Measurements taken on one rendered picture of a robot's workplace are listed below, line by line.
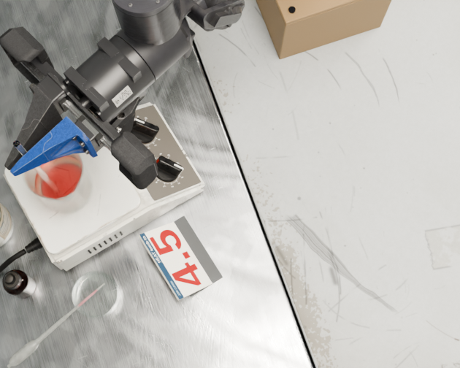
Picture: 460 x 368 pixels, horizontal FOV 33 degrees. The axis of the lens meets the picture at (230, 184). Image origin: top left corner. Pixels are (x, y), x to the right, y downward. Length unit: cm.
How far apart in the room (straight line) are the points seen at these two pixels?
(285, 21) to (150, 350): 42
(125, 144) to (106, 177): 21
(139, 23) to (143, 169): 13
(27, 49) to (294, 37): 38
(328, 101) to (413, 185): 15
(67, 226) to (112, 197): 6
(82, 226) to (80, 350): 16
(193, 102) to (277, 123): 11
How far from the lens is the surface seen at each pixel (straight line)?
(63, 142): 72
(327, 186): 99
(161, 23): 69
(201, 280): 95
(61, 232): 90
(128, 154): 70
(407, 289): 98
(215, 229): 97
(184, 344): 95
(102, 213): 89
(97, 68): 73
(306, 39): 101
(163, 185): 93
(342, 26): 103
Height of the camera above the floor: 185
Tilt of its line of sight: 75 degrees down
